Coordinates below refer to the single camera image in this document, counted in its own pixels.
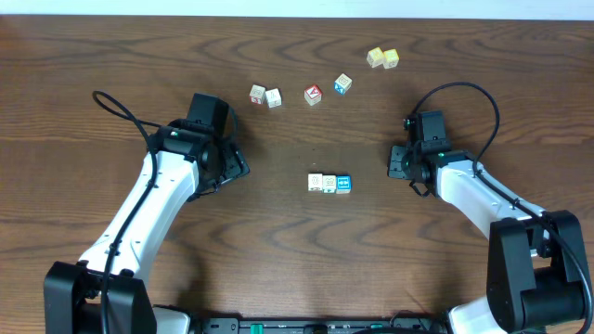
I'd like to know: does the green sided wooden block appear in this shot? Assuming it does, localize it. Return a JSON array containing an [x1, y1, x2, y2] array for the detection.
[[322, 174, 337, 193]]

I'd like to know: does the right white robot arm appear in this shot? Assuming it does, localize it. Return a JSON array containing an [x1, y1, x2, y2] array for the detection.
[[388, 145, 593, 333]]

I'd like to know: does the right yellow wooden block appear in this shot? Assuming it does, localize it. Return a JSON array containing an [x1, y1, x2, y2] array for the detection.
[[382, 48, 400, 69]]

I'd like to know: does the cream wooden number block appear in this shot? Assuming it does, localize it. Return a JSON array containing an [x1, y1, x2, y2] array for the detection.
[[307, 173, 323, 192]]

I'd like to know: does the yellow wooden block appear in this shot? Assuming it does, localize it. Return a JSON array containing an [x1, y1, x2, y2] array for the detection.
[[367, 47, 385, 68], [382, 48, 400, 69]]

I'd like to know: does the red letter A block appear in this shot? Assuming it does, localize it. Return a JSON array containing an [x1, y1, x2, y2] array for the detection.
[[304, 84, 323, 106]]

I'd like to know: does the plain wooden letter block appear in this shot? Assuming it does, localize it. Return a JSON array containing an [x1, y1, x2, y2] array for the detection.
[[265, 88, 282, 108]]

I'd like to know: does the blue sided wooden block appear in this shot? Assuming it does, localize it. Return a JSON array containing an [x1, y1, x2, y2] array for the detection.
[[334, 73, 353, 95]]

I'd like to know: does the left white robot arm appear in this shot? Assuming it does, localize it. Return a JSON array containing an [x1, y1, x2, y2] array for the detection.
[[44, 120, 249, 333]]

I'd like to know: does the left yellow wooden block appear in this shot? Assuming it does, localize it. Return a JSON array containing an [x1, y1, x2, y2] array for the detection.
[[367, 47, 385, 68]]

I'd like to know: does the blue faced wooden block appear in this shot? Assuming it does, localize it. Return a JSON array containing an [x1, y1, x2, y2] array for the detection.
[[336, 175, 352, 194]]

